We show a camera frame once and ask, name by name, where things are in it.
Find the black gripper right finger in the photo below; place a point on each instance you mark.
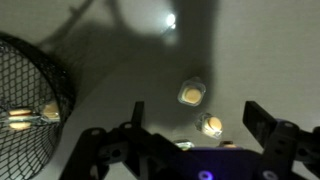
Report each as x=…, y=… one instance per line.
x=283, y=143

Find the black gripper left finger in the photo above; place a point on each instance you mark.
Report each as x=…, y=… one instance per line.
x=133, y=143

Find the hamburger toy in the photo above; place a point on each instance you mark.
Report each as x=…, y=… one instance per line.
x=20, y=118
x=192, y=95
x=212, y=125
x=50, y=111
x=184, y=144
x=228, y=145

